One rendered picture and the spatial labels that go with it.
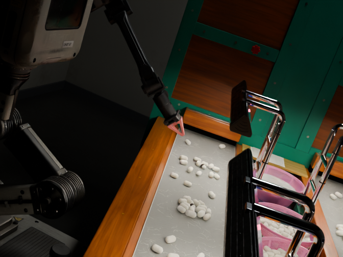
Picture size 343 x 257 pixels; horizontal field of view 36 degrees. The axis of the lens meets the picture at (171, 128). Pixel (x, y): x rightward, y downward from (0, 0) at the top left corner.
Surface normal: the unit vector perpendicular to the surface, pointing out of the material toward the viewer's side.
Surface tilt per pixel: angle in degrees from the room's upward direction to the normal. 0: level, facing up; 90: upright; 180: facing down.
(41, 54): 90
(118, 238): 0
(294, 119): 90
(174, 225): 0
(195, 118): 90
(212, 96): 90
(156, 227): 0
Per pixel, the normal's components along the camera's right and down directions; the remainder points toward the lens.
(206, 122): -0.11, 0.29
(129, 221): 0.31, -0.90
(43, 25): 0.89, 0.39
